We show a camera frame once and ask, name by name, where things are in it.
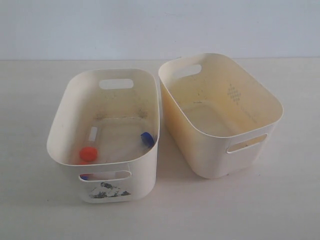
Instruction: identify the blue-capped clear tube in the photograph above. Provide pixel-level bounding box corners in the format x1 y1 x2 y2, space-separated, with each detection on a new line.
140 131 156 150
80 173 104 181

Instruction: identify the cream plastic bin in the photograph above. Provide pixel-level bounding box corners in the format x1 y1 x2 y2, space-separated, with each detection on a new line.
46 69 160 204
158 53 283 179

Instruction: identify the orange-capped clear tube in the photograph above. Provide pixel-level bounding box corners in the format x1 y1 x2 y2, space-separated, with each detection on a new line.
79 126 99 163
79 160 91 165

